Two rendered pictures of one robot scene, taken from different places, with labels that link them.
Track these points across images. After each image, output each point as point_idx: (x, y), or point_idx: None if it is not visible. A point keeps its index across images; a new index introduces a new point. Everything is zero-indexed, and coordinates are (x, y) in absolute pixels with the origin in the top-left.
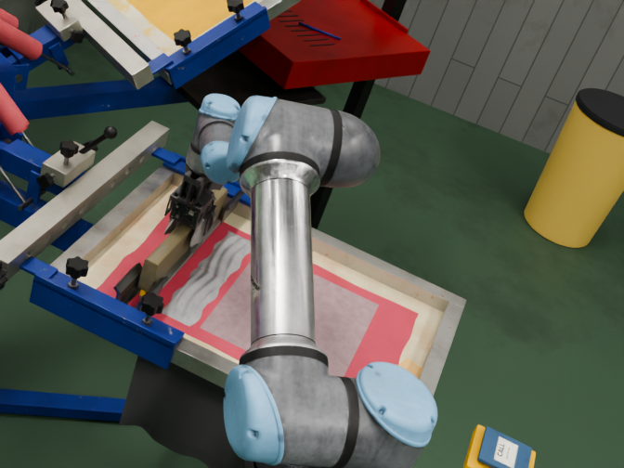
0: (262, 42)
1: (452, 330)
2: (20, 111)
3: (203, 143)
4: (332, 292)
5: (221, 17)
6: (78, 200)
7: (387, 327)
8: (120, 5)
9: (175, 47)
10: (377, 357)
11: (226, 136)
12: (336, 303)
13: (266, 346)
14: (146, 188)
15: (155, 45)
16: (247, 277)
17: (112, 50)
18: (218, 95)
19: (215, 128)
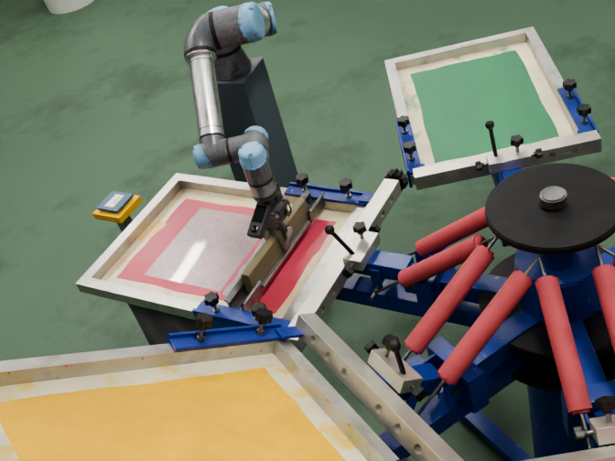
0: None
1: (102, 254)
2: (404, 273)
3: (266, 140)
4: (175, 273)
5: (213, 378)
6: (350, 233)
7: (145, 259)
8: (330, 433)
9: (268, 369)
10: (164, 236)
11: (252, 134)
12: (176, 265)
13: (261, 6)
14: (304, 294)
15: (290, 356)
16: (235, 263)
17: (334, 336)
18: (252, 151)
19: (257, 140)
